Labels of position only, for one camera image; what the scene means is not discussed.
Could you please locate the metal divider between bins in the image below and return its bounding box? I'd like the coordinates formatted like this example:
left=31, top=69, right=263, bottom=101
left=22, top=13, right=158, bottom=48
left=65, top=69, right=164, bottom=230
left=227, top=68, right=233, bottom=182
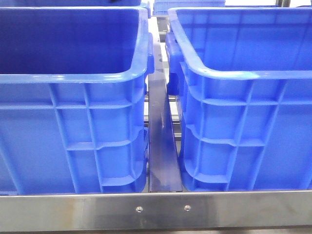
left=148, top=34, right=183, bottom=193

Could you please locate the left blue plastic bin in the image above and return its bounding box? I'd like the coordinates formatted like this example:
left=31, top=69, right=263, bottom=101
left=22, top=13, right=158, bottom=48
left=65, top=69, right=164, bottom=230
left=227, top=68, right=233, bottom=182
left=0, top=7, right=154, bottom=195

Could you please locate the blue plastic bin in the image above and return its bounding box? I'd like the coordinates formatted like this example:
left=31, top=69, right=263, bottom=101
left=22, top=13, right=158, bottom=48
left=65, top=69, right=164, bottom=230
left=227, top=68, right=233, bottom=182
left=0, top=7, right=154, bottom=195
left=166, top=7, right=312, bottom=191

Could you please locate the right blue plastic bin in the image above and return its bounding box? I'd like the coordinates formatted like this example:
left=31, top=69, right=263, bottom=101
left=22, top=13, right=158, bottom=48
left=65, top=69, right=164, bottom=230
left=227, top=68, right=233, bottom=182
left=166, top=7, right=312, bottom=191

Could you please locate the back right blue bin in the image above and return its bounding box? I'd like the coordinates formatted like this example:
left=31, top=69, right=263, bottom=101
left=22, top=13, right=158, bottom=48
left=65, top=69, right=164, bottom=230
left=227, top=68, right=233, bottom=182
left=153, top=0, right=226, bottom=16

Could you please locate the back left blue bin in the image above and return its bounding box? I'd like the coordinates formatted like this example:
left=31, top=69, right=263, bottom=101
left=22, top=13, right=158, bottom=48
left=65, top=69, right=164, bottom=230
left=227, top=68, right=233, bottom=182
left=0, top=0, right=151, bottom=17

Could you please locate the stainless steel front rail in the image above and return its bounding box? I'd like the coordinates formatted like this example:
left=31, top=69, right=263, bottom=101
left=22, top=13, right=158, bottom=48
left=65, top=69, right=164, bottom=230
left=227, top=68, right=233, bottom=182
left=0, top=191, right=312, bottom=232

